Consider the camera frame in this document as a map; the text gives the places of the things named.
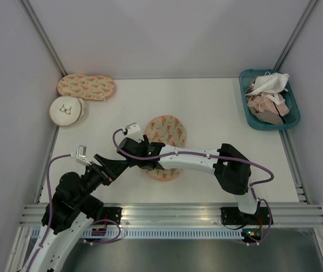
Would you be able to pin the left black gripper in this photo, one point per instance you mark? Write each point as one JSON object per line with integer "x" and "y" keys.
{"x": 110, "y": 170}

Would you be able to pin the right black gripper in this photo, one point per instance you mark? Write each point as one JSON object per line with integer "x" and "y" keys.
{"x": 145, "y": 143}

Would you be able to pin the floral mesh laundry bag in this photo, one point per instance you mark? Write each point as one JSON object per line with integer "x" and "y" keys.
{"x": 169, "y": 130}

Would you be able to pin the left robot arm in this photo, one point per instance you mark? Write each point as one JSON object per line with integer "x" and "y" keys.
{"x": 71, "y": 210}

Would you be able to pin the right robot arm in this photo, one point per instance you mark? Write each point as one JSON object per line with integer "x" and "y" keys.
{"x": 230, "y": 168}

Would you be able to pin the round cream laundry bag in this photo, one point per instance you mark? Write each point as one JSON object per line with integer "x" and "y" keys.
{"x": 66, "y": 110}

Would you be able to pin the pink bra in basket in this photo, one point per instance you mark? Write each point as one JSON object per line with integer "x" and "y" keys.
{"x": 268, "y": 103}

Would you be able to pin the taupe bra in basket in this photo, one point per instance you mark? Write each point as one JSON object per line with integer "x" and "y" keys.
{"x": 270, "y": 118}

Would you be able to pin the white bra in basket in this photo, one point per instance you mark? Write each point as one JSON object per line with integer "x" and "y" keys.
{"x": 268, "y": 84}

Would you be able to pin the teal plastic basket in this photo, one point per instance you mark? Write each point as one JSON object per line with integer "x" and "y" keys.
{"x": 246, "y": 78}

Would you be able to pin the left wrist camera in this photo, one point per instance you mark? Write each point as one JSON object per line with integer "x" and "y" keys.
{"x": 81, "y": 154}

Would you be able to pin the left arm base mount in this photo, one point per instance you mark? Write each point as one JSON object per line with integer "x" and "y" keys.
{"x": 110, "y": 215}

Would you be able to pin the white slotted cable duct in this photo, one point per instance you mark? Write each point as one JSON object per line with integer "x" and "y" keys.
{"x": 163, "y": 233}

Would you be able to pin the aluminium front rail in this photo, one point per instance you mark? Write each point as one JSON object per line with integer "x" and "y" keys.
{"x": 285, "y": 215}

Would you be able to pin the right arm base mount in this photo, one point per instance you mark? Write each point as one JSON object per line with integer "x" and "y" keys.
{"x": 233, "y": 218}

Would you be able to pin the left aluminium frame post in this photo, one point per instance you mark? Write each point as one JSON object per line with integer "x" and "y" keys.
{"x": 44, "y": 38}

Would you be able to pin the aluminium frame post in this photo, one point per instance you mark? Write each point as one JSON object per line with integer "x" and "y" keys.
{"x": 306, "y": 14}
{"x": 44, "y": 38}

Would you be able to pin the right aluminium frame post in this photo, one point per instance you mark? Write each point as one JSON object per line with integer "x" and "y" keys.
{"x": 306, "y": 14}

